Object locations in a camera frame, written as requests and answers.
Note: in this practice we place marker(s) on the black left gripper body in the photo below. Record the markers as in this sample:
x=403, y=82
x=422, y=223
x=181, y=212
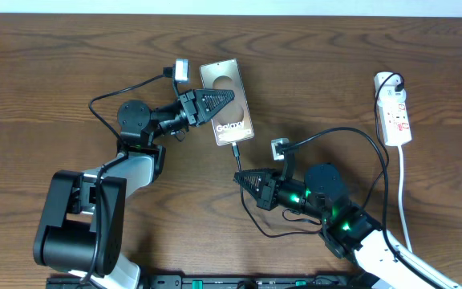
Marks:
x=188, y=105

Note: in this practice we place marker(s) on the white USB charger adapter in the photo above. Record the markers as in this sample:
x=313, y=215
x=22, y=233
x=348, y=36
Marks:
x=390, y=87

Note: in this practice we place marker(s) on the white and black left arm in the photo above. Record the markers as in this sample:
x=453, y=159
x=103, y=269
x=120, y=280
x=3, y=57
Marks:
x=81, y=227

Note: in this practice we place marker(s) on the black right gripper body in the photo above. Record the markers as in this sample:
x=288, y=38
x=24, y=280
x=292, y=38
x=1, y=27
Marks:
x=275, y=193

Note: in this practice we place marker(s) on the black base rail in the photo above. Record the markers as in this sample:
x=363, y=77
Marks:
x=364, y=280

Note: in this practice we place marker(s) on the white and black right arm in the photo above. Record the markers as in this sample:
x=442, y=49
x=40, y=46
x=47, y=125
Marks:
x=346, y=229

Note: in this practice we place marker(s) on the white power strip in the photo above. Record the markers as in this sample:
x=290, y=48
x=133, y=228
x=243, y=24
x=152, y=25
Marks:
x=394, y=123

